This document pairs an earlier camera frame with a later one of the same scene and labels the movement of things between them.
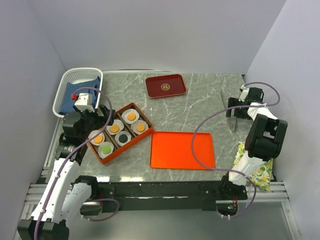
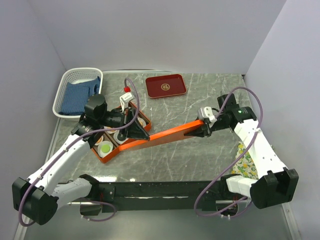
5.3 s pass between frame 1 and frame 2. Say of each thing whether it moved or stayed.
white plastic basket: stayed
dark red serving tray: stayed
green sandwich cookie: stayed
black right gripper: moved
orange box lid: moved
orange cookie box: stayed
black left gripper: moved
